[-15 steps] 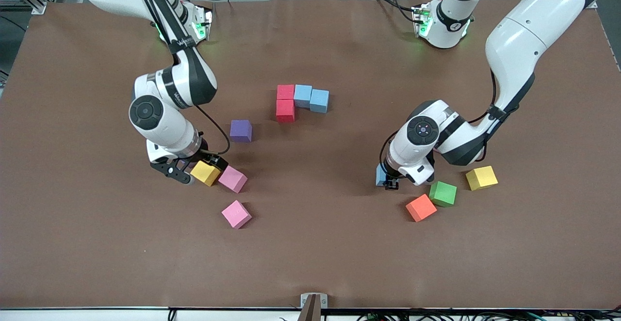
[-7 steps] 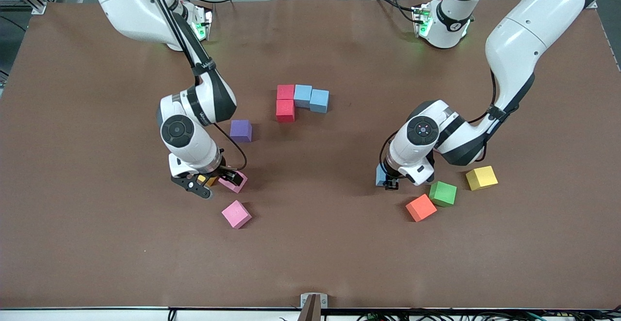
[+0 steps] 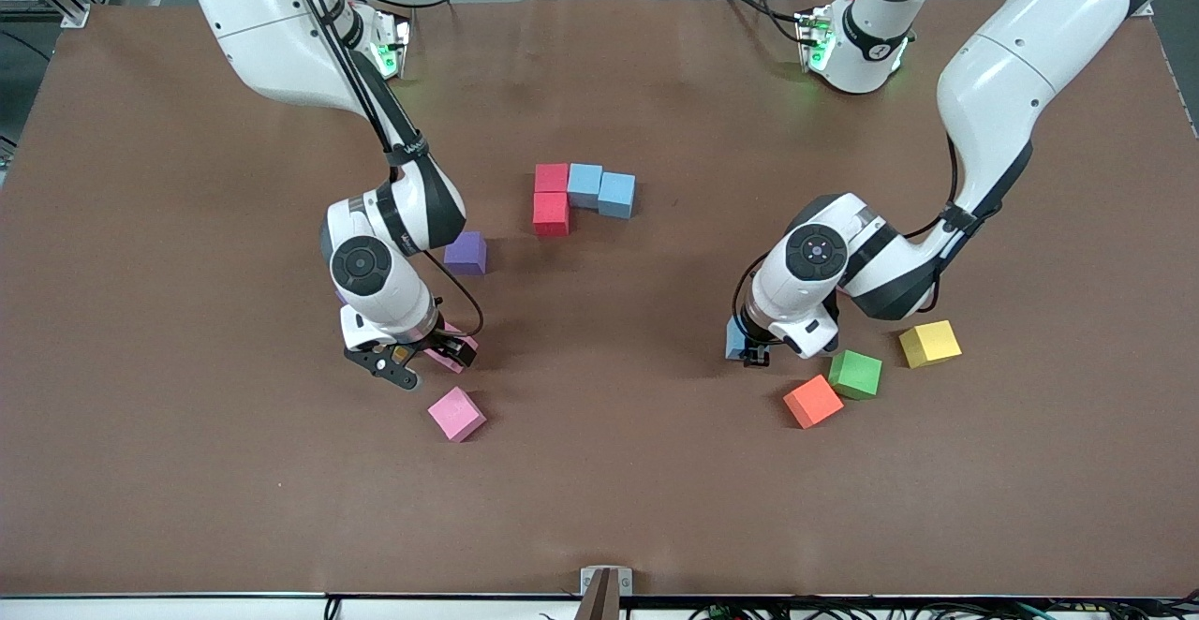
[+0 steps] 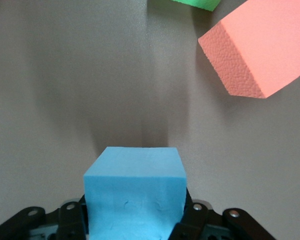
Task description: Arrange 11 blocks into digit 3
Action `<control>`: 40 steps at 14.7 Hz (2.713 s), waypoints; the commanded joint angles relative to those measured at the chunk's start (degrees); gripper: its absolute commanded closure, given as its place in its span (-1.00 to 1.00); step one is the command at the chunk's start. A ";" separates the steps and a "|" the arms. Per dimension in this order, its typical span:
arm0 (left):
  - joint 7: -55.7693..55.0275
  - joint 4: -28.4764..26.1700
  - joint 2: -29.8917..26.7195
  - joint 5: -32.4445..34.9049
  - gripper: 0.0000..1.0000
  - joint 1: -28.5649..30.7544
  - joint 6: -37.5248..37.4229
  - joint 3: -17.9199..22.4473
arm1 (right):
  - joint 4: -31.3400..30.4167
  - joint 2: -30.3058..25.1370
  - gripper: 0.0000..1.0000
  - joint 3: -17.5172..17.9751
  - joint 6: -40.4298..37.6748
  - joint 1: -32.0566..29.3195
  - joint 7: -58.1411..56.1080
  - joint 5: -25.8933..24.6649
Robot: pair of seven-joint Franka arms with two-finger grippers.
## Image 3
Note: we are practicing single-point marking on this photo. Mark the green foam block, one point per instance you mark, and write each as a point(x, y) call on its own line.
point(855, 375)

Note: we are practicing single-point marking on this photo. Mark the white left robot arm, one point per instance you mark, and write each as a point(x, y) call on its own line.
point(1021, 58)

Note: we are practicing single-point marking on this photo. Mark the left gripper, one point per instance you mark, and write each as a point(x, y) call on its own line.
point(755, 352)

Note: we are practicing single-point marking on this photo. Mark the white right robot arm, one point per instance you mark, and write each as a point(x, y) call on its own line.
point(262, 30)

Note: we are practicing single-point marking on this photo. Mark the white table edge strip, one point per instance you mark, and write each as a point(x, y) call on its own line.
point(187, 609)

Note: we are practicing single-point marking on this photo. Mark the brown table cover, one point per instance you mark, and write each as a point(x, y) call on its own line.
point(656, 489)

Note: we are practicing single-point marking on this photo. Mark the red foam block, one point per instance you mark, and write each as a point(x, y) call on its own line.
point(551, 214)
point(552, 178)

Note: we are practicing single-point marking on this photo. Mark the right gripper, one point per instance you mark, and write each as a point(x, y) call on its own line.
point(434, 344)

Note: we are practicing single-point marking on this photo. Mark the orange foam block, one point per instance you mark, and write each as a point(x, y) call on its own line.
point(812, 401)

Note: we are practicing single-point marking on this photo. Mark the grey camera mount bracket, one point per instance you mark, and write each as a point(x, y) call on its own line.
point(588, 581)

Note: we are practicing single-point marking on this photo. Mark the purple foam block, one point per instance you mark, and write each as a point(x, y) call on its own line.
point(470, 257)

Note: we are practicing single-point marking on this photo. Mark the blue foam block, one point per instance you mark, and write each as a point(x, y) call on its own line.
point(584, 184)
point(616, 195)
point(735, 337)

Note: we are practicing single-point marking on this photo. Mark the yellow foam block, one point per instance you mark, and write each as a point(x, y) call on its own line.
point(929, 344)

